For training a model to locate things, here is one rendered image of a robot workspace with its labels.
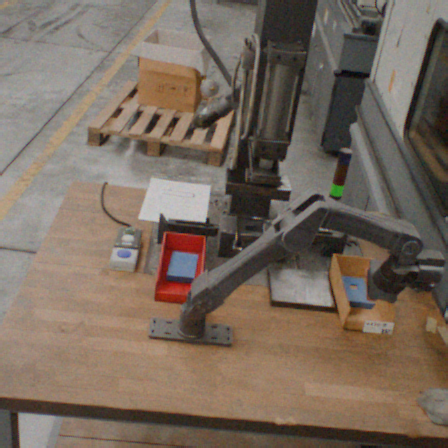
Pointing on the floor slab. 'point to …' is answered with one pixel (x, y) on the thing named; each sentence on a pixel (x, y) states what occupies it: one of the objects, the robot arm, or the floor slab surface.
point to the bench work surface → (201, 355)
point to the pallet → (123, 104)
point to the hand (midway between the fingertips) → (370, 293)
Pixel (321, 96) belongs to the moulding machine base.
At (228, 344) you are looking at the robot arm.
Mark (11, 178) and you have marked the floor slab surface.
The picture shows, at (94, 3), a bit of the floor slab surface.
